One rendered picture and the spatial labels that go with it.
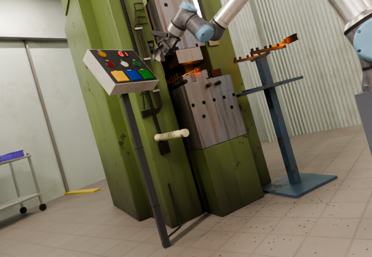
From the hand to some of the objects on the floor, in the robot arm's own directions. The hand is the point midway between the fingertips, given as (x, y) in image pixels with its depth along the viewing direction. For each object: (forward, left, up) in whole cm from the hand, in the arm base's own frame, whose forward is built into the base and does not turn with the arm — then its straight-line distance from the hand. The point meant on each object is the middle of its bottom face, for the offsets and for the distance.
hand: (154, 58), depth 168 cm
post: (+22, +10, -107) cm, 110 cm away
